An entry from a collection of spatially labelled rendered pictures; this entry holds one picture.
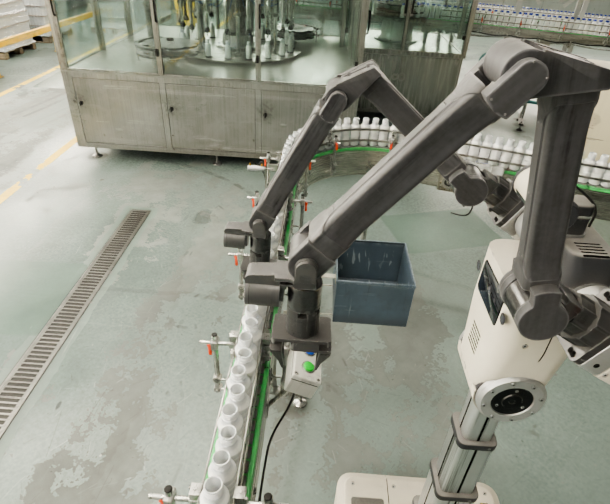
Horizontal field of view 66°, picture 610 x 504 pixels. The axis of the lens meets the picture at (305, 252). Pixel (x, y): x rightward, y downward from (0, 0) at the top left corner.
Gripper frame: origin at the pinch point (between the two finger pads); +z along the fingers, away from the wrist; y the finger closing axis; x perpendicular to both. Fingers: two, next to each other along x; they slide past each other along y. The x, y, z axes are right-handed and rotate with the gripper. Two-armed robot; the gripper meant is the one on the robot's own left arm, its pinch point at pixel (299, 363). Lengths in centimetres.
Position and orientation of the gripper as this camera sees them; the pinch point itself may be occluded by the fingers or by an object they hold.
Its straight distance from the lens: 90.3
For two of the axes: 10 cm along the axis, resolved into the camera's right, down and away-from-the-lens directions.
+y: 10.0, 0.7, -0.1
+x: 0.5, -5.5, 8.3
